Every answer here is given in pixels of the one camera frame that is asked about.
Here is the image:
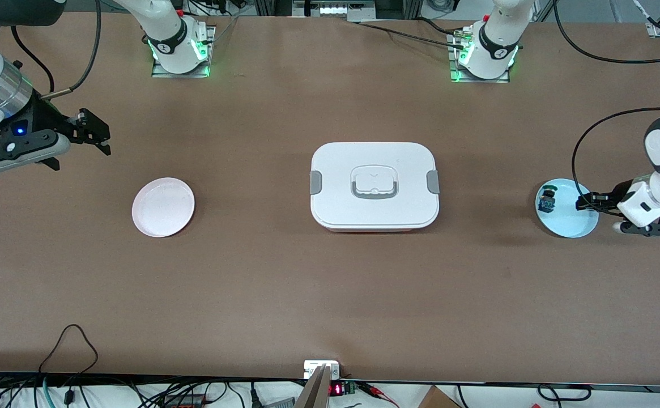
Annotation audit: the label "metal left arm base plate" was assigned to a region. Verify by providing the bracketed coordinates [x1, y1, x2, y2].
[448, 28, 510, 84]

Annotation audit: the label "white lunch box grey handle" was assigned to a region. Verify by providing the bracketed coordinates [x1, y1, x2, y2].
[310, 142, 440, 233]

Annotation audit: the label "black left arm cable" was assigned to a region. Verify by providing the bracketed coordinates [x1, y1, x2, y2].
[553, 0, 660, 216]

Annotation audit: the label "black oval cable loop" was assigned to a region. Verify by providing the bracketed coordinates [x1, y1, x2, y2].
[536, 384, 592, 402]

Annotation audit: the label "thin black looped cable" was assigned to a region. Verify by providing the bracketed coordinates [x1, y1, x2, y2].
[37, 324, 99, 376]

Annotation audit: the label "black cable across table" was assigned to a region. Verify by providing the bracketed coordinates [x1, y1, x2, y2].
[357, 22, 466, 47]

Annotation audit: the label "white power outlet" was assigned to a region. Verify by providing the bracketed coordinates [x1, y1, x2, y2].
[304, 360, 341, 379]

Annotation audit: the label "aluminium frame structure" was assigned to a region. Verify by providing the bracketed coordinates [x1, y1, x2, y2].
[253, 0, 421, 23]

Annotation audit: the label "grey metal bar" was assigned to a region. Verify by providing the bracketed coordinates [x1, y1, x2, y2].
[296, 364, 331, 408]

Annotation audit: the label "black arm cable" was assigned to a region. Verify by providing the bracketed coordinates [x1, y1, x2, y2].
[553, 0, 660, 216]
[11, 0, 102, 101]

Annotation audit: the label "red wires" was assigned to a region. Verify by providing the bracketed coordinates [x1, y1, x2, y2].
[361, 383, 399, 406]

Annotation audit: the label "brown cardboard piece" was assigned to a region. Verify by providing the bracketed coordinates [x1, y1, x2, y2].
[418, 385, 462, 408]

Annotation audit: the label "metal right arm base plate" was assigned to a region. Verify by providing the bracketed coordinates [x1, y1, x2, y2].
[151, 25, 216, 78]

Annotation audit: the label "light blue round plate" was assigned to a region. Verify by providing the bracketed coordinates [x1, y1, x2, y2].
[535, 178, 599, 239]

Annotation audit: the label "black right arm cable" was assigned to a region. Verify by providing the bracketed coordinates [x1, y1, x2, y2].
[11, 0, 102, 101]

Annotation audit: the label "pink round plate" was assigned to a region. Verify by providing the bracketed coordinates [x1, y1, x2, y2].
[131, 177, 195, 238]

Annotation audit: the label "green blue switch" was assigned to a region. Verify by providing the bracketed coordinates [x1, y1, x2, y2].
[538, 184, 558, 213]

